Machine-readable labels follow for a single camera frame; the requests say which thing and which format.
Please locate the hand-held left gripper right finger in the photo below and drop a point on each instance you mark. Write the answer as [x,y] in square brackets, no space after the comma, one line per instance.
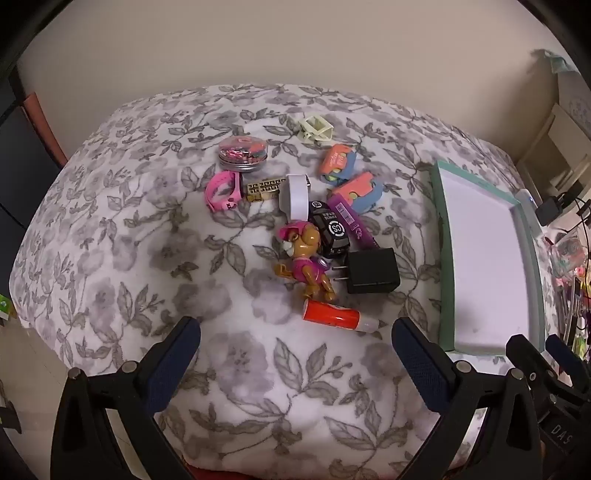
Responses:
[425,369]

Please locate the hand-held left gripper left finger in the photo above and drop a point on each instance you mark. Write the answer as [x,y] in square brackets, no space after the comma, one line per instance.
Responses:
[171,364]

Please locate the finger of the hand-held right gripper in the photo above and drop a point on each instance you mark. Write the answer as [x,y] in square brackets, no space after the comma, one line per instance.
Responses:
[528,357]
[565,357]

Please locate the red white glue stick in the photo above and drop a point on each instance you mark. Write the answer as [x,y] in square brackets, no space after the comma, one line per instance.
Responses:
[330,316]

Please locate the teal white box tray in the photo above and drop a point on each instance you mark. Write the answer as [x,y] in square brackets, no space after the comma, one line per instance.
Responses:
[485,258]

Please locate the black charger plug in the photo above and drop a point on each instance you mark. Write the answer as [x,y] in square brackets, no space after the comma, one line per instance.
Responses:
[371,272]

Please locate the pink brown puppy figure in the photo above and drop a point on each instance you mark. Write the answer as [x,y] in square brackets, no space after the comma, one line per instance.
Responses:
[304,263]

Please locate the black toy car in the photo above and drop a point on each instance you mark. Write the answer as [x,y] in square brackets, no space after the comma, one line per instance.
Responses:
[332,228]

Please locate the purple lip balm tube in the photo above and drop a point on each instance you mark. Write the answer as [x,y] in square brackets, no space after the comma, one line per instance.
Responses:
[346,212]

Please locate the pink toy watch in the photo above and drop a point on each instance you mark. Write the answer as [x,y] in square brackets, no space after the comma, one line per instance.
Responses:
[217,189]

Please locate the plain orange blue toy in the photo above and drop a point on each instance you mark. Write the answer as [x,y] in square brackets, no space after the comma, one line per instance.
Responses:
[358,189]

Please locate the gold black patterned lighter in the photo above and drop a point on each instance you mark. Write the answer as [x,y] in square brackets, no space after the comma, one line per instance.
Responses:
[265,188]

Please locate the round tin with colourful trinkets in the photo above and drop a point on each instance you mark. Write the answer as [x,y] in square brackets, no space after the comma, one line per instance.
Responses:
[242,152]

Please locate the orange blue toy with print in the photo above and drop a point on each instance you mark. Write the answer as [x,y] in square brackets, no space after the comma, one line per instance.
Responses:
[336,161]

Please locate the cream hair claw clip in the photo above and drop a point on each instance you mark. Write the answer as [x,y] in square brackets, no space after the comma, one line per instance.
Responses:
[310,128]

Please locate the clear cup with trinkets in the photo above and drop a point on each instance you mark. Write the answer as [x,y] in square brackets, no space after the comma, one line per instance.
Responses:
[565,254]

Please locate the grey floral blanket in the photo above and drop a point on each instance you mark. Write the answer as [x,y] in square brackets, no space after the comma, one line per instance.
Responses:
[138,258]

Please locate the black power adapter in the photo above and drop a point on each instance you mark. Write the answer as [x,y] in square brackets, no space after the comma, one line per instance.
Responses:
[547,210]

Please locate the white power bank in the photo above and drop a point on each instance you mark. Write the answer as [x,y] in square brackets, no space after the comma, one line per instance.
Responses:
[526,203]

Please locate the cream wooden shelf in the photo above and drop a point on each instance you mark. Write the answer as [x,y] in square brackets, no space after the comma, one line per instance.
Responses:
[558,138]

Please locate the dark cabinet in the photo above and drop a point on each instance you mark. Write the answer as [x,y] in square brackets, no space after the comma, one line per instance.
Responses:
[18,161]

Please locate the white printed box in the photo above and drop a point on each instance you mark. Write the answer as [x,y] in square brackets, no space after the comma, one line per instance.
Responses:
[575,92]

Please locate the red board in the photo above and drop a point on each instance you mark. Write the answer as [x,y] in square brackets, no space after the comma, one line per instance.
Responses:
[44,129]

